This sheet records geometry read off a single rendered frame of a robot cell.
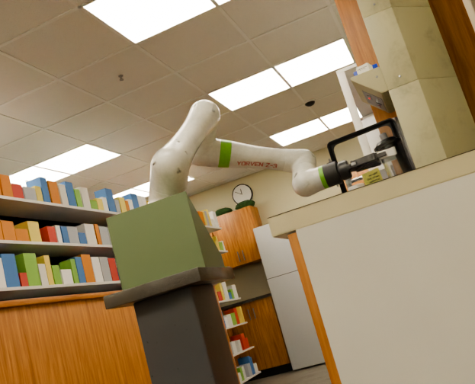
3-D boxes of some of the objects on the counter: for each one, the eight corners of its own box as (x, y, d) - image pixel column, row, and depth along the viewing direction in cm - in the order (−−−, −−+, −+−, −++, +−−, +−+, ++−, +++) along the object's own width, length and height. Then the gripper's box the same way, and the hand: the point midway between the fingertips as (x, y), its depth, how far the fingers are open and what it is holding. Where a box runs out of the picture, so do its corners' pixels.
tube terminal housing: (497, 198, 228) (431, 24, 244) (505, 189, 198) (428, -10, 214) (433, 218, 235) (373, 47, 251) (431, 212, 205) (362, 17, 221)
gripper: (332, 158, 222) (391, 137, 215) (341, 167, 242) (396, 148, 235) (338, 177, 220) (397, 156, 213) (347, 184, 240) (402, 165, 234)
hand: (390, 154), depth 225 cm, fingers closed on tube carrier, 9 cm apart
